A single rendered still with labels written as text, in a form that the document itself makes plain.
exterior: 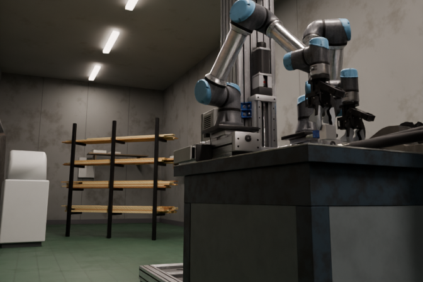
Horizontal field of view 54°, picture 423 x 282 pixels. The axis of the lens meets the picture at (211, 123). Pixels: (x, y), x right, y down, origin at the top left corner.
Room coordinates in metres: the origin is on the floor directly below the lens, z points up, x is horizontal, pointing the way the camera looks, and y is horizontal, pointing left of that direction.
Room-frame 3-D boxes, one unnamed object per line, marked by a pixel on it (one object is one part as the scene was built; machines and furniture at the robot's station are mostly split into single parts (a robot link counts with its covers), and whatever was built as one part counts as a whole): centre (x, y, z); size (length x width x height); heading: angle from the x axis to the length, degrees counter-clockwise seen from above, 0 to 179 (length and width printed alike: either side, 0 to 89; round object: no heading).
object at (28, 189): (6.34, 2.84, 0.70); 0.78 x 0.64 x 1.40; 26
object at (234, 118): (2.08, -0.09, 1.09); 0.15 x 0.15 x 0.10
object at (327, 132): (1.55, -0.41, 0.93); 0.13 x 0.05 x 0.05; 28
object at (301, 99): (2.27, -0.55, 1.20); 0.13 x 0.12 x 0.14; 83
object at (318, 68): (1.53, -0.42, 1.17); 0.08 x 0.08 x 0.05
